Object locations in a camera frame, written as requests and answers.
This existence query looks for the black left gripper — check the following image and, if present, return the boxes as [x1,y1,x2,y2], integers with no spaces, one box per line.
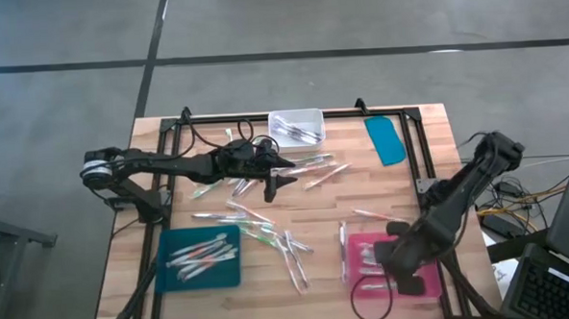
[206,141,301,206]

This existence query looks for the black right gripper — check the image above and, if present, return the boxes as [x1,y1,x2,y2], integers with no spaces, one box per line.
[373,218,452,282]

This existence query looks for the pink plastic bin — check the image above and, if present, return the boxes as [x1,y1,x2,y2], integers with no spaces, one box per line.
[347,228,444,302]

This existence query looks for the white plastic bin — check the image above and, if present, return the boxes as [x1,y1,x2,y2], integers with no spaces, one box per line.
[266,108,328,153]

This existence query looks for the black power strip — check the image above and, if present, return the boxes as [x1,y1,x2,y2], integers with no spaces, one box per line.
[479,211,515,236]

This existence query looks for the white paper sheet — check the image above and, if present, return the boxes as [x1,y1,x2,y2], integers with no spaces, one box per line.
[490,258,520,286]

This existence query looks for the teal plastic lid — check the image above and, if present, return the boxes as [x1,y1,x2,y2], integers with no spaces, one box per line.
[363,113,408,168]

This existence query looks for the black power brick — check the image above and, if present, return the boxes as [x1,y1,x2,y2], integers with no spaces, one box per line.
[499,180,523,197]

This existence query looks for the teal plastic bin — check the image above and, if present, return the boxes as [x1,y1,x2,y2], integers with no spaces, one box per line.
[152,223,244,295]

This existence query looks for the dark grey open laptop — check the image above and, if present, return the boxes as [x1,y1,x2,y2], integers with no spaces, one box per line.
[492,132,569,319]

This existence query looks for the black metal stand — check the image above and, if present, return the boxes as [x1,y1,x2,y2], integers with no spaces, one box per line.
[0,207,62,319]

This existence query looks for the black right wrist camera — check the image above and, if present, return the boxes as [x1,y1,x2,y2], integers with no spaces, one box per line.
[395,274,427,298]

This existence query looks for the black aluminium table frame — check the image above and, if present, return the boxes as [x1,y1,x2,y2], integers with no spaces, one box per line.
[83,91,507,319]

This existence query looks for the black left camera cable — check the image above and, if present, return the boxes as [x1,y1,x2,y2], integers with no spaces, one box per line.
[185,112,267,156]

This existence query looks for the yellow floor cable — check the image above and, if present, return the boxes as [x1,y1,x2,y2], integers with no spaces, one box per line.
[476,187,569,218]

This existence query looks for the white floor cable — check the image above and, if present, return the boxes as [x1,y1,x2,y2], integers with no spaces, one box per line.
[519,155,569,177]

